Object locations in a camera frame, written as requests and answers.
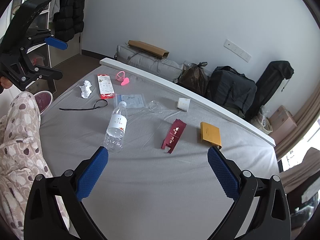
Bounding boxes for maroon slipper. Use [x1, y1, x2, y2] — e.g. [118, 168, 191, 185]
[34, 90, 53, 115]

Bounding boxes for grey fabric storage bag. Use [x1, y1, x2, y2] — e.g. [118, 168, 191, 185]
[114, 43, 183, 82]

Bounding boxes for spotted pyjama leg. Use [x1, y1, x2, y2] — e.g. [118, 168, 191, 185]
[0, 91, 71, 239]

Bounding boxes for beige curtain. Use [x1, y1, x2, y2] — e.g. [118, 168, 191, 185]
[274, 83, 320, 161]

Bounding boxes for black duffel bag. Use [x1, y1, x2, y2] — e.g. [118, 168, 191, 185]
[205, 66, 257, 118]

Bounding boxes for black hanging jacket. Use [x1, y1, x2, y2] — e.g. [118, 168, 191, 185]
[53, 0, 85, 42]

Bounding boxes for white bed frame rail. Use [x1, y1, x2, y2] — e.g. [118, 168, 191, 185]
[99, 57, 276, 147]

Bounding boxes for pink plastic frame toy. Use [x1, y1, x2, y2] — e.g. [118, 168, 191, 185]
[116, 71, 130, 86]

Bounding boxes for dark plastic trash bag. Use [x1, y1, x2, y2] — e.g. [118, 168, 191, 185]
[177, 62, 208, 96]

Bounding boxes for crumpled white tissue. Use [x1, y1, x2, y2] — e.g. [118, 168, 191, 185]
[79, 80, 92, 99]

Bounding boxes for clear plastic water bottle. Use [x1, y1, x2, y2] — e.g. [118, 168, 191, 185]
[104, 101, 127, 152]

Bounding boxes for white paper cup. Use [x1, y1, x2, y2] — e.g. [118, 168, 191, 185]
[177, 98, 190, 112]

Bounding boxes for stacked cardboard boxes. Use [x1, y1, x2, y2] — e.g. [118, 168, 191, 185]
[269, 106, 297, 145]

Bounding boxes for long brown cardboard box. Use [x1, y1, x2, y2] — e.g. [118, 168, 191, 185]
[128, 40, 169, 59]

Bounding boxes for white wall switch panel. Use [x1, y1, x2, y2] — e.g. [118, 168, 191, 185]
[223, 40, 252, 62]

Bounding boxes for yellow cardboard box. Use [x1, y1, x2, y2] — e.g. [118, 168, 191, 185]
[200, 122, 222, 149]

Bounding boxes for black strap loop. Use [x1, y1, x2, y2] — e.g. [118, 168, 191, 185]
[59, 99, 109, 111]

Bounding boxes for grey bed sheet mattress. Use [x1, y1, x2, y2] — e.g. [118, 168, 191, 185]
[40, 66, 279, 239]

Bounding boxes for clear plastic cup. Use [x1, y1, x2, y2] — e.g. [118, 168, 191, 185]
[149, 100, 164, 114]

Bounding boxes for black upright bag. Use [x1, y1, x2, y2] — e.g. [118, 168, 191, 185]
[245, 61, 294, 121]

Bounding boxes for red white snack package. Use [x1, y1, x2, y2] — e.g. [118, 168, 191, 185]
[97, 74, 115, 100]

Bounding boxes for clear zip bag with paper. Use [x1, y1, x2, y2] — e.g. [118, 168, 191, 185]
[113, 94, 146, 109]

